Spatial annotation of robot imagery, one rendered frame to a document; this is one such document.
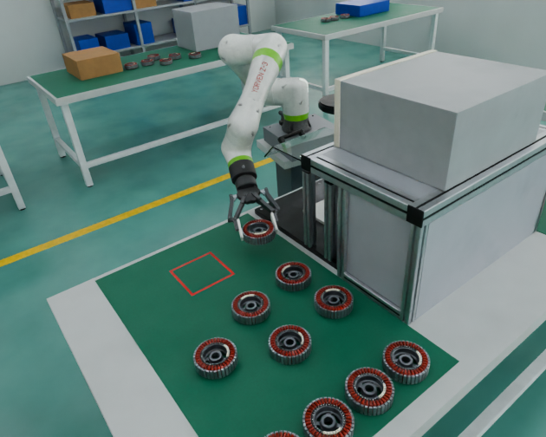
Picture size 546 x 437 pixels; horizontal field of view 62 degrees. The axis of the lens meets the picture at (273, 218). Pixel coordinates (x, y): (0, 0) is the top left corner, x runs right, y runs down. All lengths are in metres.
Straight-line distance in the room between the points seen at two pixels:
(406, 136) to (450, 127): 0.13
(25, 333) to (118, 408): 1.57
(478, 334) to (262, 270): 0.66
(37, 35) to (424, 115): 7.09
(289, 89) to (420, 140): 1.12
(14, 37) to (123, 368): 6.84
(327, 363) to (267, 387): 0.16
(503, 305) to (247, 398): 0.76
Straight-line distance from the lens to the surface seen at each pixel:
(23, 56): 7.86
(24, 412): 2.38
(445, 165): 1.17
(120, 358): 1.33
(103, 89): 3.77
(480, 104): 1.18
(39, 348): 2.62
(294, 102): 2.22
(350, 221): 1.32
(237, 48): 1.90
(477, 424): 1.86
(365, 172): 1.26
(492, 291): 1.50
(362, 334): 1.29
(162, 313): 1.41
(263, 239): 1.47
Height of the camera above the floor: 1.69
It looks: 33 degrees down
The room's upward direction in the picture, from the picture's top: 4 degrees counter-clockwise
